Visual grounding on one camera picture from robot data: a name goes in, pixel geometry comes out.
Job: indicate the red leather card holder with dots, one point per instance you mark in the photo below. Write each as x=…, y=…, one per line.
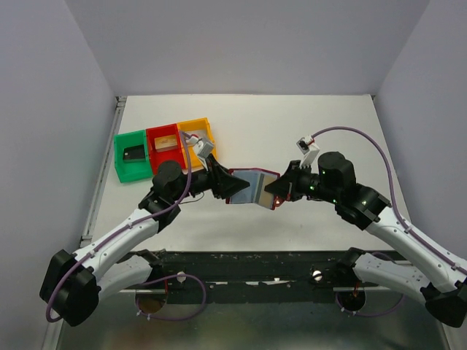
x=258, y=179

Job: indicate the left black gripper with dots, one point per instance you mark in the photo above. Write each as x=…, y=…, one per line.
x=222, y=183

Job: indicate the yellow plastic bin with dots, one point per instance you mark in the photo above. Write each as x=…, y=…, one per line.
x=200, y=128

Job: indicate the green plastic bin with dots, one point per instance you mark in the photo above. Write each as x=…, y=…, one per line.
x=131, y=172

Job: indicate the gold card stack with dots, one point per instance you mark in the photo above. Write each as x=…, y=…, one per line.
x=165, y=143

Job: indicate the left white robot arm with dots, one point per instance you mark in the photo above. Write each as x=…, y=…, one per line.
x=75, y=283

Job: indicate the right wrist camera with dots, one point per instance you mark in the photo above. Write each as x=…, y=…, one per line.
x=309, y=149

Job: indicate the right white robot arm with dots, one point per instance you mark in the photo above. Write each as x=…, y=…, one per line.
x=436, y=278

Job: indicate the red plastic bin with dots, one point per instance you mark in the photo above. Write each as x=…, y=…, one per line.
x=157, y=158

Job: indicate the black card stack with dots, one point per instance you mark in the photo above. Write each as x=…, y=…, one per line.
x=134, y=154

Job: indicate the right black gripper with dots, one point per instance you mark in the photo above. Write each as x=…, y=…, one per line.
x=287, y=185

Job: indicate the aluminium frame rail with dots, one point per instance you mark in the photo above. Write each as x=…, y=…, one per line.
x=87, y=232

